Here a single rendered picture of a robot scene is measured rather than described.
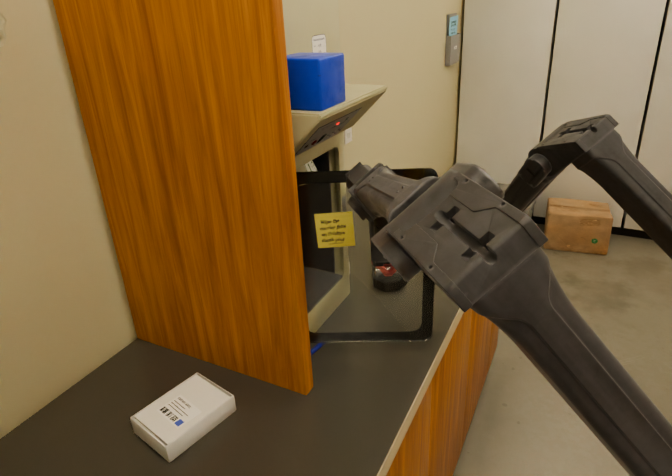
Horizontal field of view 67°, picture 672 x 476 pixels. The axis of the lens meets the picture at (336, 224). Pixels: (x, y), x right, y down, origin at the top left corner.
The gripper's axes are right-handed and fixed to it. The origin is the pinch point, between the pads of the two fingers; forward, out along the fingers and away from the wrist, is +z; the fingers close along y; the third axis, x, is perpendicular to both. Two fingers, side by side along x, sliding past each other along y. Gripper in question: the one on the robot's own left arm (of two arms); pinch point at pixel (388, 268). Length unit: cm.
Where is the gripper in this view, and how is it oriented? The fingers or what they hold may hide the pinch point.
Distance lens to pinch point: 100.8
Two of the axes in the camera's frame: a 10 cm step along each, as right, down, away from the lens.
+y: 0.0, 7.5, -6.6
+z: 0.6, 6.6, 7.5
